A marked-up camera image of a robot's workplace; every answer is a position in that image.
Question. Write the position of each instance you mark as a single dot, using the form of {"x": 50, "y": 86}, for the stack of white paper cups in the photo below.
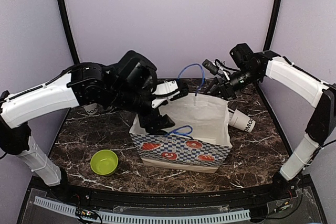
{"x": 91, "y": 109}

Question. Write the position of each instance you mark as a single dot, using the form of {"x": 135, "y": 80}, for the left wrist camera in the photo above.
{"x": 138, "y": 71}

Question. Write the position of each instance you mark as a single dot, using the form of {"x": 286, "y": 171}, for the white cup holding straws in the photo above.
{"x": 241, "y": 121}

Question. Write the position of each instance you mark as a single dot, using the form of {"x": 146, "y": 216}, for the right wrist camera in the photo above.
{"x": 241, "y": 54}

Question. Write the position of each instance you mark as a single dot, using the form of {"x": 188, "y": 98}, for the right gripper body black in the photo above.
{"x": 229, "y": 90}

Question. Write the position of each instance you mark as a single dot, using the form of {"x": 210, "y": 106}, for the black corner post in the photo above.
{"x": 67, "y": 30}
{"x": 272, "y": 24}

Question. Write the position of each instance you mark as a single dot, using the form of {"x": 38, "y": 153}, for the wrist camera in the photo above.
{"x": 138, "y": 71}
{"x": 241, "y": 54}

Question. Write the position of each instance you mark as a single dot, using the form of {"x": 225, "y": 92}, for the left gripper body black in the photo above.
{"x": 128, "y": 99}

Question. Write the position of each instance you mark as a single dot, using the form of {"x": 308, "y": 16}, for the right black corner post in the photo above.
{"x": 272, "y": 24}

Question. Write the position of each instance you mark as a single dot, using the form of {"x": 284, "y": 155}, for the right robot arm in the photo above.
{"x": 253, "y": 67}

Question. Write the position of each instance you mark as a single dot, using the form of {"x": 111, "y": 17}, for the black front rail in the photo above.
{"x": 256, "y": 198}

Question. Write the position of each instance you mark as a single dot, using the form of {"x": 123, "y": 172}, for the green bowl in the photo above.
{"x": 104, "y": 162}

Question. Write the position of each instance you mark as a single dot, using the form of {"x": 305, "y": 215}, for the white slotted cable duct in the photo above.
{"x": 85, "y": 215}

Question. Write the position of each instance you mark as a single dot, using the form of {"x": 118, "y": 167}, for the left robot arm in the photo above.
{"x": 131, "y": 87}

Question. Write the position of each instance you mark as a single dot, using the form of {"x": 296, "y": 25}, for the left black corner post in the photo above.
{"x": 67, "y": 30}

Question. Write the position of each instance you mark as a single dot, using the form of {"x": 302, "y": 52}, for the patterned paper takeout bag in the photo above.
{"x": 199, "y": 140}

